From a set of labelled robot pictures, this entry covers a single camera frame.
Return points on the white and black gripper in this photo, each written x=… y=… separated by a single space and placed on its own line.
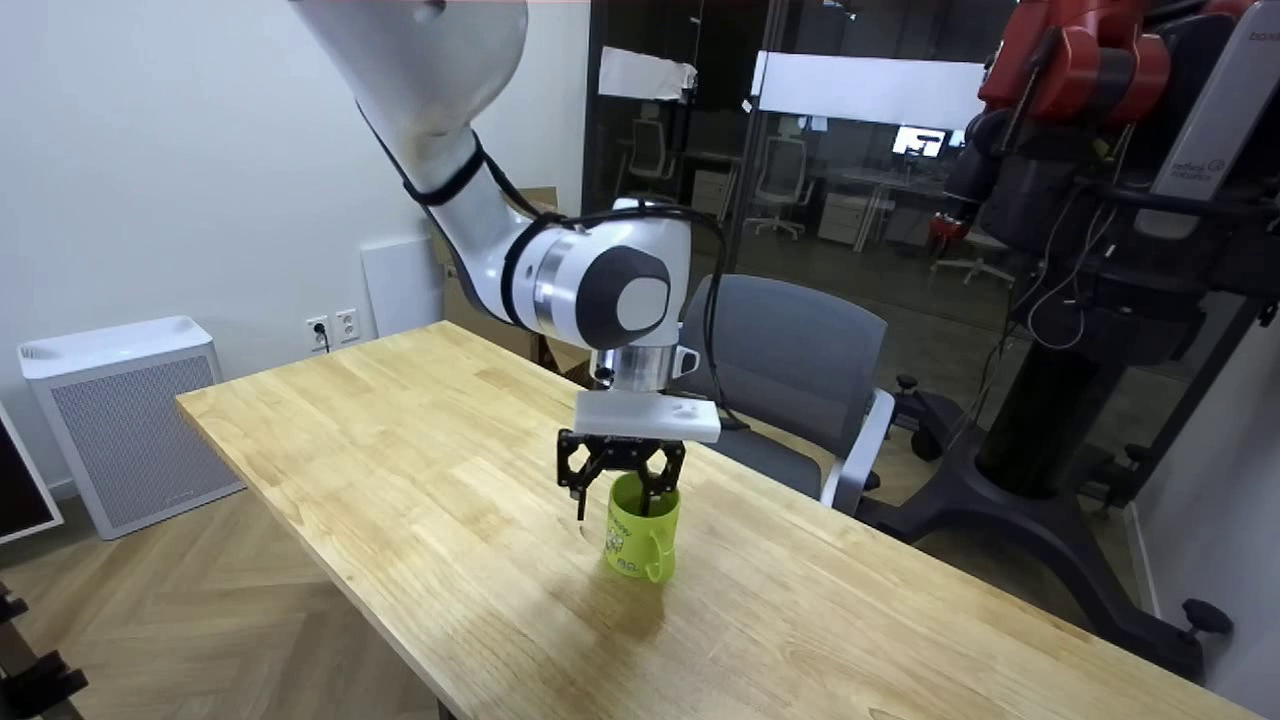
x=650 y=417

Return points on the green plastic cup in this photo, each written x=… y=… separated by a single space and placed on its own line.
x=642 y=541

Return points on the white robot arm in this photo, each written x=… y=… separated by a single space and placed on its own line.
x=442 y=54

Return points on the grey chair with white armrests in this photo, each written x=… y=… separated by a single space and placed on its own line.
x=784 y=344

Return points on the small frosted glass strip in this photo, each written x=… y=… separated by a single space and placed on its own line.
x=644 y=72

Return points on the white office swivel chair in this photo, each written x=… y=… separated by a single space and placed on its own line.
x=974 y=267

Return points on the lit computer monitor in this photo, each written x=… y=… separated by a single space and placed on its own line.
x=923 y=141

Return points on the white frosted glass strip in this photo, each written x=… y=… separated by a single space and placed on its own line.
x=865 y=90

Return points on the white air purifier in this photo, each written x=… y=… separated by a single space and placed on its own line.
x=125 y=424

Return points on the dark framed screen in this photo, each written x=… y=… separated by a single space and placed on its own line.
x=23 y=481

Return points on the black stand foot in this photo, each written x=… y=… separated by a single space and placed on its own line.
x=33 y=682

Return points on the white wall panel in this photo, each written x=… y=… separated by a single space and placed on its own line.
x=397 y=286

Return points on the white wall outlet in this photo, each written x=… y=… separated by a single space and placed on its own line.
x=317 y=331
x=345 y=326

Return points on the red and black pedestal robot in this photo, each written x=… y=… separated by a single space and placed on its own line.
x=1082 y=65

